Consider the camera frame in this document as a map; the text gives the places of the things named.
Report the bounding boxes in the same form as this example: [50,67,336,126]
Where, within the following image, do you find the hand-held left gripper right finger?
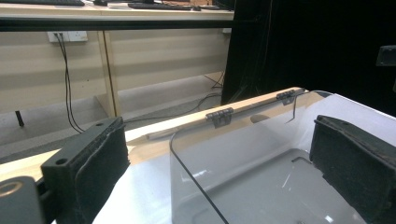
[309,115,396,224]

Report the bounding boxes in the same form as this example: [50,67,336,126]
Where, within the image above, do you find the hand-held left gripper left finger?
[40,116,131,224]

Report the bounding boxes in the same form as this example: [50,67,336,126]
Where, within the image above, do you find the transparent grey lidded storage box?
[145,87,396,224]

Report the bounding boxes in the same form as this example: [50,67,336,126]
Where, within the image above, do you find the white table sheet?
[92,91,396,224]

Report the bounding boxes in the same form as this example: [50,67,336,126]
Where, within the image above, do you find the black desk foot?
[14,110,25,128]

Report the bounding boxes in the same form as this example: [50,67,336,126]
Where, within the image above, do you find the black mounted device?
[375,45,396,67]

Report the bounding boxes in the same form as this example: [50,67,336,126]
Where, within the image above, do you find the black curtain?
[220,0,396,118]

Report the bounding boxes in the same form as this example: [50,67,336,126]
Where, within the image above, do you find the long beige office desk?
[0,2,235,119]

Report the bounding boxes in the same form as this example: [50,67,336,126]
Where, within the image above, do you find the black keyboard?
[127,2,193,11]
[0,0,86,7]

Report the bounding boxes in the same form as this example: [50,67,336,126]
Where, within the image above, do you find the black power cable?
[53,33,78,134]
[58,33,86,133]

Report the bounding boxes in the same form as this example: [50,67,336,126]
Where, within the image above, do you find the black floor cable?
[123,92,223,124]

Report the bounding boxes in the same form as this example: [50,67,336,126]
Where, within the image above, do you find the white wall socket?
[46,30,89,43]

